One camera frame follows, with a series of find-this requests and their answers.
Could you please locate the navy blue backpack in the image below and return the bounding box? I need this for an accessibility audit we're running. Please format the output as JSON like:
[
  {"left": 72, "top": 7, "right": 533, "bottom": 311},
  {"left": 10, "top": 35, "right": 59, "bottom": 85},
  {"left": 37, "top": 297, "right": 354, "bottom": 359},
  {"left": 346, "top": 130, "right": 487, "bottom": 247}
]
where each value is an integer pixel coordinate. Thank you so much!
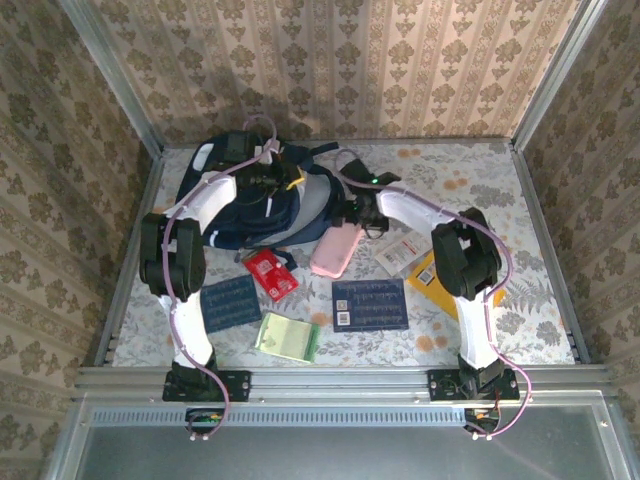
[{"left": 182, "top": 130, "right": 351, "bottom": 271}]

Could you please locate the pink pencil case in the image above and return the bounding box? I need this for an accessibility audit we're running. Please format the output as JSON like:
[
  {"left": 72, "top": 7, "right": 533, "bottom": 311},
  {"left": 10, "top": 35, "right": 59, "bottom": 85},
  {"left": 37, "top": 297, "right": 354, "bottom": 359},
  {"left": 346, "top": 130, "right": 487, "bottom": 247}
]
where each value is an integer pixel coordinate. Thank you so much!
[{"left": 310, "top": 224, "right": 364, "bottom": 280}]

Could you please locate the white packet with red print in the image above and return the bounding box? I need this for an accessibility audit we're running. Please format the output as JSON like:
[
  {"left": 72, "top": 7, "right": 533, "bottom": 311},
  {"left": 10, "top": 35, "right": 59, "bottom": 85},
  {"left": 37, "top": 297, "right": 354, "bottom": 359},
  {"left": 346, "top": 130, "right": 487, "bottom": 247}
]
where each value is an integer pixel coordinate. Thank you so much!
[{"left": 374, "top": 234, "right": 434, "bottom": 276}]

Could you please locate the dark blue booklet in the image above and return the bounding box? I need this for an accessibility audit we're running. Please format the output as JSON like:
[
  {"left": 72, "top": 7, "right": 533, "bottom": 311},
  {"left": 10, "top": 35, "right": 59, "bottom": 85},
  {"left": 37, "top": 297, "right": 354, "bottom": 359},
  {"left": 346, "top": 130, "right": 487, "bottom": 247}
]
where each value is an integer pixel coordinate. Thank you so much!
[
  {"left": 330, "top": 278, "right": 411, "bottom": 332},
  {"left": 202, "top": 274, "right": 263, "bottom": 335}
]

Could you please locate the yellow book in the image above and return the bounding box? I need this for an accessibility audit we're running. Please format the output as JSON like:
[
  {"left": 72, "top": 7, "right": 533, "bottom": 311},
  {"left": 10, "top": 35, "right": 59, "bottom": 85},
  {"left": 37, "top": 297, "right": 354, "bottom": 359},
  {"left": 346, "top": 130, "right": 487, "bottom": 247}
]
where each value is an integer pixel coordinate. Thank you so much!
[{"left": 405, "top": 249, "right": 506, "bottom": 321}]

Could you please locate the green tissue packet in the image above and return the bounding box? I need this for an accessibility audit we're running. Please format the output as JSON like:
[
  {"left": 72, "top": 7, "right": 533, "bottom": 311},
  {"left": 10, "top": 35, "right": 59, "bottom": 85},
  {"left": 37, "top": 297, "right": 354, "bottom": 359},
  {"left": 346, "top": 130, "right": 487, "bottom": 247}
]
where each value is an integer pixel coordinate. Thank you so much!
[{"left": 253, "top": 311, "right": 321, "bottom": 364}]

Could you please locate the floral table cover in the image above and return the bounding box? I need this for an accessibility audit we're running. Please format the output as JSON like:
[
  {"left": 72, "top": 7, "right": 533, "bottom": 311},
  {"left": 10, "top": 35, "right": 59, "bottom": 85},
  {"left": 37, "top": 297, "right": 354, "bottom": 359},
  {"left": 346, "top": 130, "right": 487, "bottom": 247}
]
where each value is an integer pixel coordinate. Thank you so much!
[{"left": 112, "top": 142, "right": 576, "bottom": 369}]

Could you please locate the slotted metal vent strip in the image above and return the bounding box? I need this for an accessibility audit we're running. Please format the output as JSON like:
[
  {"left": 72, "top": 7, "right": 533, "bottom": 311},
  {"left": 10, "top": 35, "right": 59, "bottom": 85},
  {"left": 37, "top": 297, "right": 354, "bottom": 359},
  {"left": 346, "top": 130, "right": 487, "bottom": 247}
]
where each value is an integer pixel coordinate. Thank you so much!
[{"left": 89, "top": 407, "right": 469, "bottom": 427}]

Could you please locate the black controller board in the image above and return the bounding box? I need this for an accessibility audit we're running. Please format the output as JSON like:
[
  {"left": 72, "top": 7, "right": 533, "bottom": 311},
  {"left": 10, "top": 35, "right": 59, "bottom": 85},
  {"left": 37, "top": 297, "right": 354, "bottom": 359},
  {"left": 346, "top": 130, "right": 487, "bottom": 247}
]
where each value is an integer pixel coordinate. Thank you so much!
[
  {"left": 184, "top": 407, "right": 226, "bottom": 435},
  {"left": 463, "top": 407, "right": 501, "bottom": 436}
]

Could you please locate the steel cover sheet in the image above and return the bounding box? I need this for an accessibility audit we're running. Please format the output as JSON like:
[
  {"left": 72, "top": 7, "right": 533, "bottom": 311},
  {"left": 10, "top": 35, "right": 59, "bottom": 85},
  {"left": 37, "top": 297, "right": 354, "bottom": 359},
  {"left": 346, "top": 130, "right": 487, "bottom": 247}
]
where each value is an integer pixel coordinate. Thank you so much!
[{"left": 47, "top": 399, "right": 636, "bottom": 480}]

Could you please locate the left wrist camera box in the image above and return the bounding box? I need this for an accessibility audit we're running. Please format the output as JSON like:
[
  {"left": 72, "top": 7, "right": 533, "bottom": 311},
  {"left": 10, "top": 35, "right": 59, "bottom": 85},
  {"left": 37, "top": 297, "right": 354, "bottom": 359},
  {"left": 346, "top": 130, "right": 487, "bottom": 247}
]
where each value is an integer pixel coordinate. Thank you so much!
[{"left": 254, "top": 142, "right": 284, "bottom": 166}]

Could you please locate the aluminium back rail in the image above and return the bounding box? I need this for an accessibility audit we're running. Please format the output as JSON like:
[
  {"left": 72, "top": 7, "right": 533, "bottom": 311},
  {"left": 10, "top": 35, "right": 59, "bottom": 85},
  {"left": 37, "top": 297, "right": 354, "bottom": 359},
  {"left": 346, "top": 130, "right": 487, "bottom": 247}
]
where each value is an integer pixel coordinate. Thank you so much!
[{"left": 162, "top": 137, "right": 516, "bottom": 149}]

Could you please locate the aluminium frame post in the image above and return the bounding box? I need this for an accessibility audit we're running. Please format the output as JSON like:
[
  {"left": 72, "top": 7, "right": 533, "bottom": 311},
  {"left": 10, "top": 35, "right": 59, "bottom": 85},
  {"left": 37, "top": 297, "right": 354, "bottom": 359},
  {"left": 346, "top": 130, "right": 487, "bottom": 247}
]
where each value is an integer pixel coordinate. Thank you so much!
[
  {"left": 509, "top": 0, "right": 611, "bottom": 154},
  {"left": 57, "top": 0, "right": 166, "bottom": 159}
]

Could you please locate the aluminium side rail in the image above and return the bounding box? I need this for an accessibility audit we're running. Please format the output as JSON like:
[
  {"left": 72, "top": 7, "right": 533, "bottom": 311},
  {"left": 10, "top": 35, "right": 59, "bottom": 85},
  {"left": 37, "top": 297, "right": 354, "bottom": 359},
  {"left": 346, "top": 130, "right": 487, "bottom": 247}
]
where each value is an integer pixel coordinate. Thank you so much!
[
  {"left": 509, "top": 142, "right": 591, "bottom": 364},
  {"left": 92, "top": 147, "right": 166, "bottom": 369}
]

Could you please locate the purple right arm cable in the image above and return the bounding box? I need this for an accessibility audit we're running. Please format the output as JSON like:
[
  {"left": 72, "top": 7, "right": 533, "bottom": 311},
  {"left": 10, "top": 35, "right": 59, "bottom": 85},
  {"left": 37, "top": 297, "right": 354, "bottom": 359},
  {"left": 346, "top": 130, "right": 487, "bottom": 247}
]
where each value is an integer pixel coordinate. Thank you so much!
[{"left": 333, "top": 148, "right": 532, "bottom": 441}]

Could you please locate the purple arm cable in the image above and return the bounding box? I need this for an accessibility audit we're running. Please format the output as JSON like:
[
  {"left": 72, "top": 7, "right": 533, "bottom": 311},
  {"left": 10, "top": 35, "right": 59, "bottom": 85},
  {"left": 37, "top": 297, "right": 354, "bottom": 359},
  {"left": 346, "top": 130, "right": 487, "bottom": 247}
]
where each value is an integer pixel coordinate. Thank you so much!
[
  {"left": 333, "top": 148, "right": 532, "bottom": 441},
  {"left": 159, "top": 113, "right": 280, "bottom": 442}
]

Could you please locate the aluminium front rail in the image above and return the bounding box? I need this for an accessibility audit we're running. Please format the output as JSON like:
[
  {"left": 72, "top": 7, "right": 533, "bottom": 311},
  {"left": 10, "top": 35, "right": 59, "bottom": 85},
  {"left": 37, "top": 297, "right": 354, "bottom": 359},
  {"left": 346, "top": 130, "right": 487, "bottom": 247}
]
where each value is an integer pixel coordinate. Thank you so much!
[{"left": 74, "top": 364, "right": 614, "bottom": 401}]

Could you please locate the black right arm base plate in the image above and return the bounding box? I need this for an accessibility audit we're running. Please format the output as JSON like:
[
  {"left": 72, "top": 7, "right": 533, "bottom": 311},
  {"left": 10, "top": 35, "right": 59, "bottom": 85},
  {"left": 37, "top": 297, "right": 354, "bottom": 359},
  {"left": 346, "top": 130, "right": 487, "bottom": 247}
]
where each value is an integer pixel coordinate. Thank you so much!
[{"left": 427, "top": 368, "right": 521, "bottom": 402}]

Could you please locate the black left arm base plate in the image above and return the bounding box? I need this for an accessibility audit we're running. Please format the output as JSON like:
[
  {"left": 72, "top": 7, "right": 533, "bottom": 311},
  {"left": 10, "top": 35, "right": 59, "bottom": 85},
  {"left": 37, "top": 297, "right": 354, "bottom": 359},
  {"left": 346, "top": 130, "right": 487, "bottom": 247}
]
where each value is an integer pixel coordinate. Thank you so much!
[{"left": 162, "top": 369, "right": 252, "bottom": 404}]

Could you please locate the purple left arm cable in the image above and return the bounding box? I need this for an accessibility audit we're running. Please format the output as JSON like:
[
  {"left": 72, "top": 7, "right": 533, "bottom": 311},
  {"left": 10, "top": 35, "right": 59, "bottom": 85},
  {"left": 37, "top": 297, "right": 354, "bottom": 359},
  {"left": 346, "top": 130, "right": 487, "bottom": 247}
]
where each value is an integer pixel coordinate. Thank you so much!
[{"left": 159, "top": 113, "right": 280, "bottom": 442}]

